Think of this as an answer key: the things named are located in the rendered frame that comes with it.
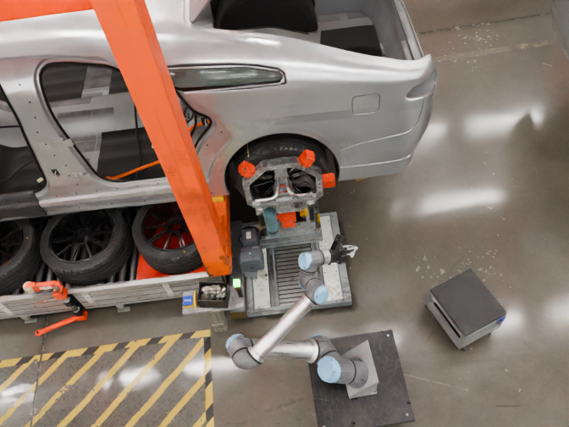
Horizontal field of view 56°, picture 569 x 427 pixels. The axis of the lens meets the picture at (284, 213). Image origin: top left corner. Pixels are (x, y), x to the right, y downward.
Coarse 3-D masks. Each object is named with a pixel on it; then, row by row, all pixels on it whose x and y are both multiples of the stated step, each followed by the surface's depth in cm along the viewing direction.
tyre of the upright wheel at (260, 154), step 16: (256, 144) 356; (272, 144) 351; (288, 144) 350; (304, 144) 354; (320, 144) 369; (240, 160) 362; (256, 160) 354; (320, 160) 360; (240, 176) 366; (240, 192) 381
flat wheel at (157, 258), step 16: (144, 208) 415; (160, 208) 422; (176, 208) 430; (144, 224) 408; (160, 224) 432; (144, 240) 398; (144, 256) 397; (160, 256) 389; (176, 256) 387; (192, 256) 390; (176, 272) 401
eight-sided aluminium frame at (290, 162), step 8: (264, 160) 350; (272, 160) 350; (280, 160) 350; (288, 160) 351; (296, 160) 348; (256, 168) 354; (264, 168) 348; (272, 168) 349; (280, 168) 350; (304, 168) 352; (312, 168) 359; (256, 176) 355; (320, 176) 360; (248, 184) 360; (320, 184) 367; (248, 192) 368; (320, 192) 374; (248, 200) 376; (264, 208) 385; (296, 208) 388; (304, 208) 388
